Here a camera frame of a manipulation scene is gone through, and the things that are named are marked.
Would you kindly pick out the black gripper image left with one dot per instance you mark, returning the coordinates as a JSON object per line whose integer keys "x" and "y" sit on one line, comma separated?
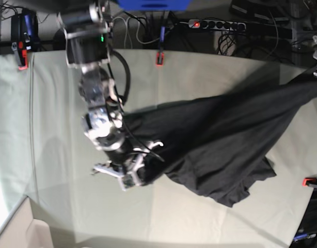
{"x": 127, "y": 161}

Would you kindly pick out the dark grey t-shirt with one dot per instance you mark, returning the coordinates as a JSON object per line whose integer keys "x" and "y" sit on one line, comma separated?
{"x": 216, "y": 146}

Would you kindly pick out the light green table cloth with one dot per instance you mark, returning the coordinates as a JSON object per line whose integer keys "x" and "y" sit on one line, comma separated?
{"x": 45, "y": 155}

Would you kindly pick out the middle red black clamp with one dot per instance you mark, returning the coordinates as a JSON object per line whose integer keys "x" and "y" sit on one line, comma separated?
{"x": 160, "y": 53}

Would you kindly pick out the red black clamp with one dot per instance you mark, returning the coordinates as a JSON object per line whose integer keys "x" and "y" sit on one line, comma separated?
{"x": 24, "y": 36}
{"x": 160, "y": 53}
{"x": 310, "y": 182}

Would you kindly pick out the beige plastic bin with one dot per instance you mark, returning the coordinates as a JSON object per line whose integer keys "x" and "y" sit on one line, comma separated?
{"x": 21, "y": 229}

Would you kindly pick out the black power strip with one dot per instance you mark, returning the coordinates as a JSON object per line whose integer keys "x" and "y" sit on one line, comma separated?
{"x": 217, "y": 25}

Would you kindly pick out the blue box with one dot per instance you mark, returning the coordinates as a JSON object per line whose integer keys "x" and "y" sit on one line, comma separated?
{"x": 154, "y": 5}

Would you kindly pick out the left red black clamp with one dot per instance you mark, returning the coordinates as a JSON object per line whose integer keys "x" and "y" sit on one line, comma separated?
{"x": 24, "y": 36}

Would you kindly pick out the right red black clamp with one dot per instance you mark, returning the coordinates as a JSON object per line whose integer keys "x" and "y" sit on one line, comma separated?
{"x": 310, "y": 182}

